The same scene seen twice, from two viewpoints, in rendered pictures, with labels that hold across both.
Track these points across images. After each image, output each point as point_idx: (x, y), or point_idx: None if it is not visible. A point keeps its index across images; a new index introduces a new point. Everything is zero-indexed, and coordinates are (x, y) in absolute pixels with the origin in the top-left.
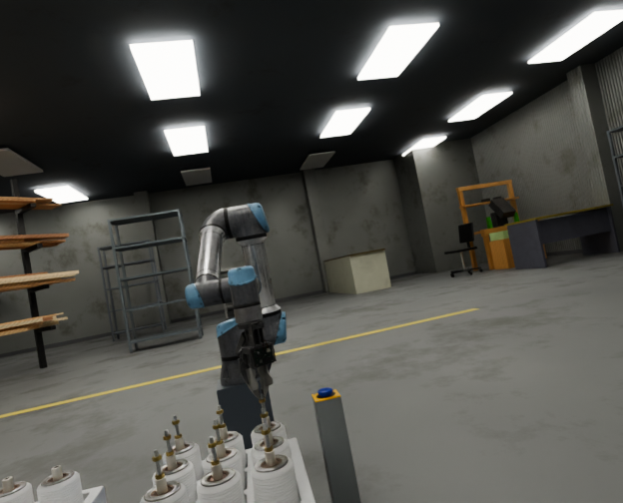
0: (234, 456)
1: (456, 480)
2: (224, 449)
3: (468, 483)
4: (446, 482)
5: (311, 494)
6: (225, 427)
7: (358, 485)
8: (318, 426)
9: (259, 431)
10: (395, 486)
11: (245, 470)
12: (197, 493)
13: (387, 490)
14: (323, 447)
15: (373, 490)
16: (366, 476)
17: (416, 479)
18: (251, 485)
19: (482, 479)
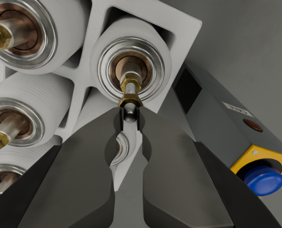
0: (38, 142)
1: (280, 113)
2: (15, 136)
3: (278, 122)
4: (274, 109)
5: (121, 180)
6: (8, 47)
7: (232, 44)
8: (207, 130)
9: (105, 83)
10: (248, 79)
11: (72, 78)
12: None
13: (238, 78)
14: (190, 125)
15: (231, 67)
16: (255, 34)
17: (270, 85)
18: (71, 125)
19: None
